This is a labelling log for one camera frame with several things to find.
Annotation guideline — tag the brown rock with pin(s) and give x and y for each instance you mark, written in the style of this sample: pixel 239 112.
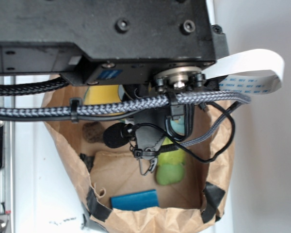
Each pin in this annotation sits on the brown rock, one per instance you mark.
pixel 93 132

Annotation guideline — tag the aluminium frame rail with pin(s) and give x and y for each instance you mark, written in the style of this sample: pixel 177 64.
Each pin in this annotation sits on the aluminium frame rail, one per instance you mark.
pixel 7 180

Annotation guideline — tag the yellow sponge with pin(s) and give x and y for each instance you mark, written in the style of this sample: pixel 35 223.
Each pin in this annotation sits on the yellow sponge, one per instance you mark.
pixel 102 94

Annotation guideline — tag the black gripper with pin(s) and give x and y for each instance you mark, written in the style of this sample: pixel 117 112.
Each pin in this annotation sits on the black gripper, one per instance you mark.
pixel 165 44

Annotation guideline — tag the green plush toy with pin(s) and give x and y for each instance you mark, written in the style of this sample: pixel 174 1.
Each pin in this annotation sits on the green plush toy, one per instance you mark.
pixel 170 167

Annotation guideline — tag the blue rectangular block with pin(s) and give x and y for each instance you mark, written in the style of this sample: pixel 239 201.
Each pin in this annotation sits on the blue rectangular block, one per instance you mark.
pixel 135 201

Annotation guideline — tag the light blue terry cloth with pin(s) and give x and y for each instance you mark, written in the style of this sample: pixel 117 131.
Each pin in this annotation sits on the light blue terry cloth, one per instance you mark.
pixel 178 125

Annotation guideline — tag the brown paper bag tray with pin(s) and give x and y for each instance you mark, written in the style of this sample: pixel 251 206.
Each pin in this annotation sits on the brown paper bag tray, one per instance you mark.
pixel 99 173

